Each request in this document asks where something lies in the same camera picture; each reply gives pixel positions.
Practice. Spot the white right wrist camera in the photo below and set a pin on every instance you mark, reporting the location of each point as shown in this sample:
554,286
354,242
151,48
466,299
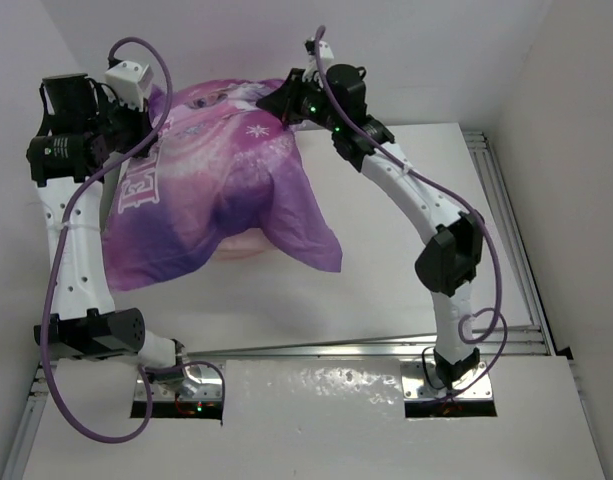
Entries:
320,57

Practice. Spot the white front cover board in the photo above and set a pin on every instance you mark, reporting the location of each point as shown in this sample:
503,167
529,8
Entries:
343,420

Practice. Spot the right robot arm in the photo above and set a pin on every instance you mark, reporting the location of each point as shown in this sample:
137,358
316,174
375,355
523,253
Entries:
452,238

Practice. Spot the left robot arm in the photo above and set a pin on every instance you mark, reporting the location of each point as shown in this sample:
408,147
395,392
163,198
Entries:
81,321

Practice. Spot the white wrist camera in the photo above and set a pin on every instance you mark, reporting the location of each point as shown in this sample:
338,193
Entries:
132,82
320,57

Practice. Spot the pink purple pillowcase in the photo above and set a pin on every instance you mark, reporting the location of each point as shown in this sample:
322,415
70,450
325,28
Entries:
220,168

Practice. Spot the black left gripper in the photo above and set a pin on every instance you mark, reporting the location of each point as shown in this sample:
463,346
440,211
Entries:
135,117

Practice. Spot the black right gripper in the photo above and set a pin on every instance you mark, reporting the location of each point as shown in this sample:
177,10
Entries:
283,101

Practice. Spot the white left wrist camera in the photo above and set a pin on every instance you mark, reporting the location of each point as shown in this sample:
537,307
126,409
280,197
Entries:
132,82

